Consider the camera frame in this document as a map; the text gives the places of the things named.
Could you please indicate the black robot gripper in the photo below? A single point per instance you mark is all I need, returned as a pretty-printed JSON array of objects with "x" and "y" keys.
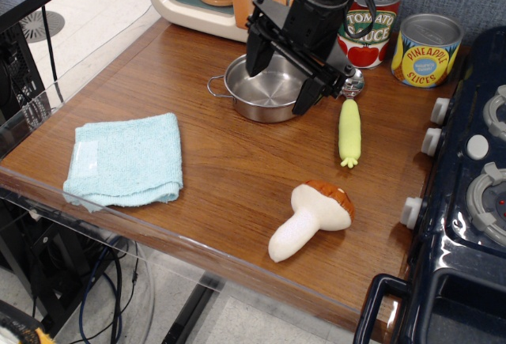
[{"x": 305, "y": 34}]

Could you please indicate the plush mushroom toy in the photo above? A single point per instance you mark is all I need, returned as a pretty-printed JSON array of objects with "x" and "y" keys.
[{"x": 317, "y": 205}]

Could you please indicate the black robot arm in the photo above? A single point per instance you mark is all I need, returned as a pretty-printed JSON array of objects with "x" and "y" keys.
[{"x": 306, "y": 34}]

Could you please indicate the small steel pot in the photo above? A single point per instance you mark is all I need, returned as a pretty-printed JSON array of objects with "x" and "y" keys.
[{"x": 268, "y": 97}]

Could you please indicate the tomato sauce can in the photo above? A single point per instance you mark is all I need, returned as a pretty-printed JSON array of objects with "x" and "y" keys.
[{"x": 364, "y": 37}]

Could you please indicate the pineapple slices can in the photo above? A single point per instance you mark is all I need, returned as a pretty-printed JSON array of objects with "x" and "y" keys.
[{"x": 426, "y": 49}]

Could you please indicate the white stove knob upper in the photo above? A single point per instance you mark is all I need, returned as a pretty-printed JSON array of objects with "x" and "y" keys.
[{"x": 439, "y": 110}]

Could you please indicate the white stove knob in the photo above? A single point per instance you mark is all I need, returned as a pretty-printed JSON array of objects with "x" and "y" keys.
[
  {"x": 431, "y": 141},
  {"x": 410, "y": 212},
  {"x": 439, "y": 110}
]

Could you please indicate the white stove knob middle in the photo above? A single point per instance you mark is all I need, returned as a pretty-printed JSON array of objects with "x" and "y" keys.
[{"x": 431, "y": 141}]

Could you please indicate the light blue folded towel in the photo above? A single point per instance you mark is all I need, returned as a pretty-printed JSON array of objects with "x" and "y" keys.
[{"x": 127, "y": 163}]

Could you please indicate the white stove knob lower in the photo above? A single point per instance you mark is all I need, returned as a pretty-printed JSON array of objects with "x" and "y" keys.
[{"x": 410, "y": 212}]

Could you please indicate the clear acrylic table guard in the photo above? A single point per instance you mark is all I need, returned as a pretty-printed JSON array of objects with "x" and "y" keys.
[{"x": 237, "y": 175}]

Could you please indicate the dark blue toy stove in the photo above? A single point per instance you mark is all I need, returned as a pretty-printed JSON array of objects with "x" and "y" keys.
[{"x": 454, "y": 291}]

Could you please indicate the spoon with green handle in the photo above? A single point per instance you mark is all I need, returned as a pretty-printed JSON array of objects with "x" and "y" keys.
[{"x": 349, "y": 126}]

